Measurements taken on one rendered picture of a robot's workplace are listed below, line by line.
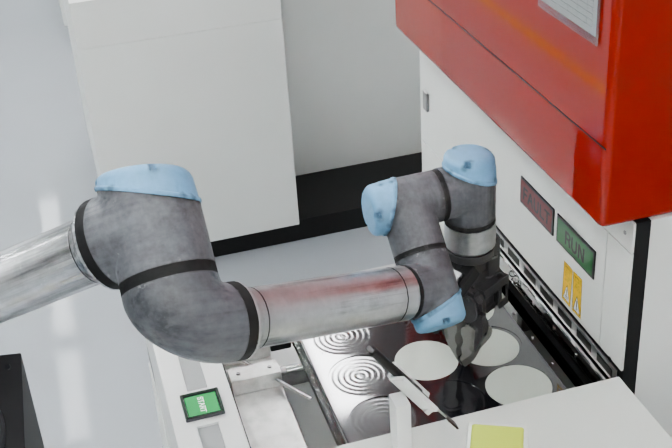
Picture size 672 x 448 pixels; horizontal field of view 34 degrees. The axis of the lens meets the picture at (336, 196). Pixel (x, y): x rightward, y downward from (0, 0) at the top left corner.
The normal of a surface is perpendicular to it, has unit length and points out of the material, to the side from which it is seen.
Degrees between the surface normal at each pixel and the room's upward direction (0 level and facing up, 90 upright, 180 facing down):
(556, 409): 0
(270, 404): 0
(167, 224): 46
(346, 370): 0
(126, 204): 53
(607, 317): 90
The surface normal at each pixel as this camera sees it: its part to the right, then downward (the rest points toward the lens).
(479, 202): 0.33, 0.44
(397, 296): 0.60, -0.11
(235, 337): 0.55, 0.31
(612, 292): -0.96, 0.18
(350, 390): -0.06, -0.87
